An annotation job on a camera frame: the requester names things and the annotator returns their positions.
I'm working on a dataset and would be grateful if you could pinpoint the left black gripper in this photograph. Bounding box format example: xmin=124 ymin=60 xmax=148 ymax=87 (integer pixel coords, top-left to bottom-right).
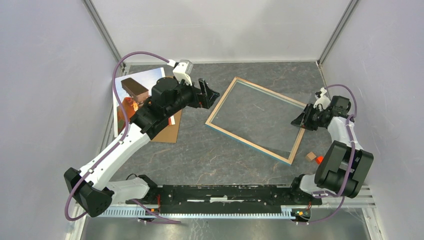
xmin=165 ymin=76 xmax=220 ymax=118

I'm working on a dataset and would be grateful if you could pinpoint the wooden picture frame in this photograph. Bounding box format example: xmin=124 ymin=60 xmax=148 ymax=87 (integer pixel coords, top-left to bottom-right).
xmin=205 ymin=77 xmax=309 ymax=165

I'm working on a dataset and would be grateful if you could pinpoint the hot air balloon photo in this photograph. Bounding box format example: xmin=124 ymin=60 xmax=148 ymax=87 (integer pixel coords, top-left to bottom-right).
xmin=112 ymin=67 xmax=182 ymax=137

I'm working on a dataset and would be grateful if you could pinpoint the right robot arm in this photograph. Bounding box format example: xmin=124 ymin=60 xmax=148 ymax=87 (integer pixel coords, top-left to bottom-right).
xmin=288 ymin=96 xmax=374 ymax=204

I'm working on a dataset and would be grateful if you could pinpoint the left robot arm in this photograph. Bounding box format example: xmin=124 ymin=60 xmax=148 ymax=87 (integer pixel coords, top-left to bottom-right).
xmin=63 ymin=77 xmax=220 ymax=221

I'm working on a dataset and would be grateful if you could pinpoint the tan wooden cube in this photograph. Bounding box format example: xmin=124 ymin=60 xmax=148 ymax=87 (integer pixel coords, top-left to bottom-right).
xmin=305 ymin=152 xmax=317 ymax=162

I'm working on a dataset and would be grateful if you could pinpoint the orange wooden cube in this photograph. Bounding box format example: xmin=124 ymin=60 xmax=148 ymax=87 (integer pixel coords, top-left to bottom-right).
xmin=315 ymin=156 xmax=324 ymax=165

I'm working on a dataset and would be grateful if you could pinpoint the brown cardboard backing board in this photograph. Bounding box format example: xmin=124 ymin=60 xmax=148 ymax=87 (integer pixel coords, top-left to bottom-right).
xmin=148 ymin=77 xmax=187 ymax=143

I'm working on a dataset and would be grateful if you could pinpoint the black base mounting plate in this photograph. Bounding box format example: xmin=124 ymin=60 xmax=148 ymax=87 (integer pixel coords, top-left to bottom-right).
xmin=138 ymin=184 xmax=323 ymax=214

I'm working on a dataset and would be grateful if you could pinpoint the right corner aluminium profile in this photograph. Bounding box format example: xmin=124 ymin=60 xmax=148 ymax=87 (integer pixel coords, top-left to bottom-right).
xmin=316 ymin=0 xmax=360 ymax=68

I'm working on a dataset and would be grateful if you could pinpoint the corner aluminium profile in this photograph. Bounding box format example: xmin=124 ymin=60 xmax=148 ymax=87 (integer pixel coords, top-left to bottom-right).
xmin=316 ymin=0 xmax=360 ymax=68
xmin=82 ymin=0 xmax=122 ymax=62

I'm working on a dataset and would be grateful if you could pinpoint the left corner aluminium profile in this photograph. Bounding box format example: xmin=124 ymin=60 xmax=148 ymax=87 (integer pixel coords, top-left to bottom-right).
xmin=82 ymin=0 xmax=122 ymax=62

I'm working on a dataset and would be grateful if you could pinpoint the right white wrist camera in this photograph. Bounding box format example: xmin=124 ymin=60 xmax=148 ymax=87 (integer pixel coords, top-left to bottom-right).
xmin=313 ymin=87 xmax=331 ymax=111

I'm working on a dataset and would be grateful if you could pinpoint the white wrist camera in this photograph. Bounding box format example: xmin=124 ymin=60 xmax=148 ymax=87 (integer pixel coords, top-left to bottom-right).
xmin=172 ymin=59 xmax=194 ymax=86
xmin=313 ymin=87 xmax=331 ymax=111

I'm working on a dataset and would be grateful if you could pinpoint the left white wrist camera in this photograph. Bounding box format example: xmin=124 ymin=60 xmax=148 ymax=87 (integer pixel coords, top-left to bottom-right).
xmin=172 ymin=59 xmax=194 ymax=86

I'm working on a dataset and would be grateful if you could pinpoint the toothed cable duct strip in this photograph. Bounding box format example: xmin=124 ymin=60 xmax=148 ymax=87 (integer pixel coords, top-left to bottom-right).
xmin=98 ymin=206 xmax=295 ymax=220

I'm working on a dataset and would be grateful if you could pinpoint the aluminium rail frame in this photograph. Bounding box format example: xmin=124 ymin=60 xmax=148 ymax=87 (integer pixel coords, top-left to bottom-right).
xmin=64 ymin=184 xmax=385 ymax=240

